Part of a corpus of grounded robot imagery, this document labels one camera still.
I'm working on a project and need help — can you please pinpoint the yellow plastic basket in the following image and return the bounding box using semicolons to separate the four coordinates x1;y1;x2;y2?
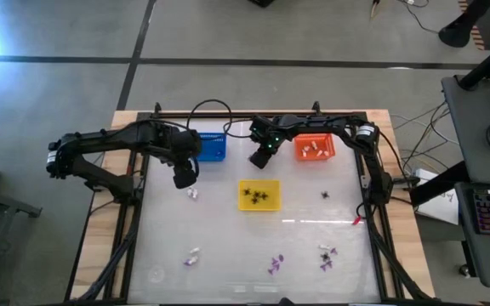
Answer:
237;178;282;213

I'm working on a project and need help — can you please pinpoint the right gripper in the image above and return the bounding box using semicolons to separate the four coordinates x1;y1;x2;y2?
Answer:
248;125;288;170

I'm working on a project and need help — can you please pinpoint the dark grey side table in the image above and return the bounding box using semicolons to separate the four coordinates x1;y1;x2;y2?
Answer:
0;184;43;306

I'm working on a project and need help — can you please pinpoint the black diagonal pole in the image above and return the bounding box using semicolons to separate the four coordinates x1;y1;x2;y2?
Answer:
459;36;490;91

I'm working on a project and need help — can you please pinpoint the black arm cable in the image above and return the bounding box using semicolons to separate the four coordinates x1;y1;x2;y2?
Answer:
186;99;234;139

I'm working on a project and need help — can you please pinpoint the white paper sheet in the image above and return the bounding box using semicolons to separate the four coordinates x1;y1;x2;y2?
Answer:
414;168;461;225

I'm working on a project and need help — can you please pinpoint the wooden table board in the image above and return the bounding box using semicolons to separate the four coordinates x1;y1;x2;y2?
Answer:
69;109;436;301

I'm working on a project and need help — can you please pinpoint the large grey side desk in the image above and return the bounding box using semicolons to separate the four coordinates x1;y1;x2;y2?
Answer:
442;74;490;187

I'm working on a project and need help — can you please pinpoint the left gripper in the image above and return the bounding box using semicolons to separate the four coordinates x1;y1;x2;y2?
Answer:
159;125;203;190

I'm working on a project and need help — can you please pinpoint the floor cable bundle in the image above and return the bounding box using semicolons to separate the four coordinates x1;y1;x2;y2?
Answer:
391;100;461;175

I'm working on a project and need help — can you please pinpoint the black desk support beam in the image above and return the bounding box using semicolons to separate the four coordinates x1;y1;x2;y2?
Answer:
409;160;471;207

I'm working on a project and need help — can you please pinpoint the black stand foot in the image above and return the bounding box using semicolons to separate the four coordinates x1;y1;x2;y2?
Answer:
438;0;490;48

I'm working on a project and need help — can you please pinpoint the orange plastic basket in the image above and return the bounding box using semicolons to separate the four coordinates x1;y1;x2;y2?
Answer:
293;133;337;162

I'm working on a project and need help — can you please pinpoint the striped hazard strip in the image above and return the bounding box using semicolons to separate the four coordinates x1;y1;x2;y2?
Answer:
459;0;487;51

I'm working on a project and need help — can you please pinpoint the blue plastic basket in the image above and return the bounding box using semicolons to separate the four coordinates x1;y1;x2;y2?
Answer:
196;132;228;162

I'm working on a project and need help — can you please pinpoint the small grey side desk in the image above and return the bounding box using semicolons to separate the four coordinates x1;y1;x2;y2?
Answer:
455;181;490;290

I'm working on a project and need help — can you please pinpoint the black floor cable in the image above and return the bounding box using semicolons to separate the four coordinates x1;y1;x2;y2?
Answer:
397;0;441;35

